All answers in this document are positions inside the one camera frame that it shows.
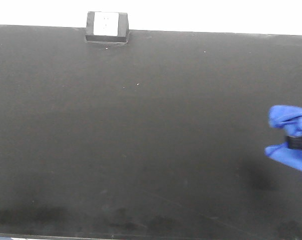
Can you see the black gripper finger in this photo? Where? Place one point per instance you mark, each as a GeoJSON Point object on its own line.
{"type": "Point", "coordinates": [294, 142]}

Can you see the blue cloth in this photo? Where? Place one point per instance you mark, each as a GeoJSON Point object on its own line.
{"type": "Point", "coordinates": [289, 119]}

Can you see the black benchtop socket box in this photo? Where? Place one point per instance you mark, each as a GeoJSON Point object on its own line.
{"type": "Point", "coordinates": [107, 27]}

